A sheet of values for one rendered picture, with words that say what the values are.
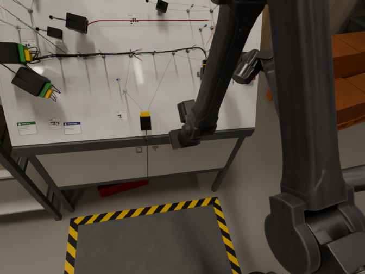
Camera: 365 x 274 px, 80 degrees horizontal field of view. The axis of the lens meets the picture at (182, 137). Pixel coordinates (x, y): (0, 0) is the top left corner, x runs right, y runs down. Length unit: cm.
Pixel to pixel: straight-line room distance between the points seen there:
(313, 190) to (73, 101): 98
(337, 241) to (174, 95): 90
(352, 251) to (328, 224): 3
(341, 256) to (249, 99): 100
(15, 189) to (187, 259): 126
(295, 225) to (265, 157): 206
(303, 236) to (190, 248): 150
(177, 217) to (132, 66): 121
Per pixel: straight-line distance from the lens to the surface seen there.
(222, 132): 119
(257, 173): 221
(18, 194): 185
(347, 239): 33
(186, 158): 138
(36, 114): 114
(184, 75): 109
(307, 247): 31
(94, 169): 139
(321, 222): 33
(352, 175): 65
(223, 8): 42
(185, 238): 178
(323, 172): 31
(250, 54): 88
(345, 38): 324
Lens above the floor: 171
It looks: 50 degrees down
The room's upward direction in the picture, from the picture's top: 10 degrees clockwise
